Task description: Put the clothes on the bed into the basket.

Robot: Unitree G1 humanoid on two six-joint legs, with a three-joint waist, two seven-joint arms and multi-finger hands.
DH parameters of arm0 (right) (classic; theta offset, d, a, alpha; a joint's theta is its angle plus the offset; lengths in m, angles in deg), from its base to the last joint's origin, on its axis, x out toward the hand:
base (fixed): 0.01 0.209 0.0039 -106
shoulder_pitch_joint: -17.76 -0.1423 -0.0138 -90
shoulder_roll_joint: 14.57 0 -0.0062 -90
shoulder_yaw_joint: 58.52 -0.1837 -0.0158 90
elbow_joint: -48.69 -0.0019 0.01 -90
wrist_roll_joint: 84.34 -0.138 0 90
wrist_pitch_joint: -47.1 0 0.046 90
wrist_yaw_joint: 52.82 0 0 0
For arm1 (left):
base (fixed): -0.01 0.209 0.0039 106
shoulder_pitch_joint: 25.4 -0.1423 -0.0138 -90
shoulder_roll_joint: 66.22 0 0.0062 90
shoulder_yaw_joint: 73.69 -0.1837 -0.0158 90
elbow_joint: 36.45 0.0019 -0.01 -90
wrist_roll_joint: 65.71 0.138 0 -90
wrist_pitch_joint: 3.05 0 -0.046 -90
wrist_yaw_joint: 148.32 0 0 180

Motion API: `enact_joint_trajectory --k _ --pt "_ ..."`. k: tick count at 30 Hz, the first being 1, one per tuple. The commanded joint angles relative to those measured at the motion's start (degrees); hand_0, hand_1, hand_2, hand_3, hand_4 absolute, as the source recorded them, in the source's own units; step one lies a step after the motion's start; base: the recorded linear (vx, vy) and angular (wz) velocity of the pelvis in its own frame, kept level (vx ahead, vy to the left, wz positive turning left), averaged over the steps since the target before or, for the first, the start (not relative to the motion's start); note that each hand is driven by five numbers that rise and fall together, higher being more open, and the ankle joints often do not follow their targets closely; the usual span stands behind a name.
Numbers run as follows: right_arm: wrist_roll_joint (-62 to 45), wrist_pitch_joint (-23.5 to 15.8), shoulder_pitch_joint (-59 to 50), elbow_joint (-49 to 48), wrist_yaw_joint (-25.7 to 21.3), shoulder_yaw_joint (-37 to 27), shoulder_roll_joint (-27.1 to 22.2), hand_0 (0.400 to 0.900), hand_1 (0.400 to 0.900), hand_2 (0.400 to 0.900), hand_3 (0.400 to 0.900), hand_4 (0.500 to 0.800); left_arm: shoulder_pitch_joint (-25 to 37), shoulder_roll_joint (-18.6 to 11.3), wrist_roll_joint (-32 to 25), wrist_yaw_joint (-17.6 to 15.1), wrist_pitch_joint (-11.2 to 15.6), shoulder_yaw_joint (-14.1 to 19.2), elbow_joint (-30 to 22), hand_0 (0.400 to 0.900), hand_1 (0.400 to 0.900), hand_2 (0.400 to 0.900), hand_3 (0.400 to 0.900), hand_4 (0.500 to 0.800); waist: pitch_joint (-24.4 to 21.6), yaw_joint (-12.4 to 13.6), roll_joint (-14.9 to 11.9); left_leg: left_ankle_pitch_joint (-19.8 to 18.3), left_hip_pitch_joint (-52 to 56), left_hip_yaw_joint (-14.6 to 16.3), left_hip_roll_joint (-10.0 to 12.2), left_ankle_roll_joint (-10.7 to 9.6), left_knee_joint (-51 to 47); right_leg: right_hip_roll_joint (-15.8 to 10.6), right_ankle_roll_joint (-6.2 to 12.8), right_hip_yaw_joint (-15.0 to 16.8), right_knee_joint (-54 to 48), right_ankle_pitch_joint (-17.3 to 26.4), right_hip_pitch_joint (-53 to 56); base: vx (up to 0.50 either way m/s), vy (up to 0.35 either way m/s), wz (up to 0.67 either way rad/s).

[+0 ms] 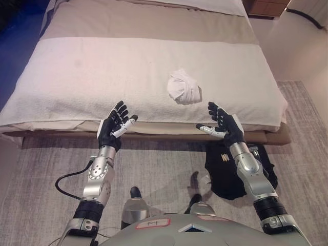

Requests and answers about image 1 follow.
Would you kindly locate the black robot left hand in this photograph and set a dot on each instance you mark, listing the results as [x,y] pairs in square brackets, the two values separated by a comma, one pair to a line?
[109,133]

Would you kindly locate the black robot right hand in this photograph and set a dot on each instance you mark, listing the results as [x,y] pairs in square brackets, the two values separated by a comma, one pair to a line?
[232,130]

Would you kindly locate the white clothes bundle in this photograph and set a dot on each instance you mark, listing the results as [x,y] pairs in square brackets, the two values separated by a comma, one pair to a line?
[183,87]

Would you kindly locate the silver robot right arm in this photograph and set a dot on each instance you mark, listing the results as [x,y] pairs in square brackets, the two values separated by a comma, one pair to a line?
[256,176]

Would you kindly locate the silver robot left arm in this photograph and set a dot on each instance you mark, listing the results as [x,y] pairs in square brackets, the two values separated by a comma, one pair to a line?
[97,176]

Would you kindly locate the beige bed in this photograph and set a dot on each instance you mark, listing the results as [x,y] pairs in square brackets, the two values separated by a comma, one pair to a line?
[128,23]

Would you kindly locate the black garment on floor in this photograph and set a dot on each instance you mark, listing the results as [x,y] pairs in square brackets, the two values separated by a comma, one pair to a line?
[223,179]

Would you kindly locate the white terry towel blanket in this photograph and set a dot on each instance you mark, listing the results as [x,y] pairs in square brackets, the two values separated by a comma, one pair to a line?
[102,77]

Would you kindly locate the grey woven rug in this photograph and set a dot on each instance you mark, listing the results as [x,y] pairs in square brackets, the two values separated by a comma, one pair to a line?
[159,164]

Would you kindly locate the silver robot right leg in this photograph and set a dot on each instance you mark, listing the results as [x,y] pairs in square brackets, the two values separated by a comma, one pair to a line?
[201,207]

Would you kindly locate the grey robot torso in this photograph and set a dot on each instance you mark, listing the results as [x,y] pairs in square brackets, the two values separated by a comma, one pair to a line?
[179,233]

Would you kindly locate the brown wooden nightstand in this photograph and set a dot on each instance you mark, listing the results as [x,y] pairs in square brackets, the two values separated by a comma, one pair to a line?
[264,6]

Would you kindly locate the white duvet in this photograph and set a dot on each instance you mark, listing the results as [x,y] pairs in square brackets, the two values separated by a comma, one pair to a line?
[153,5]

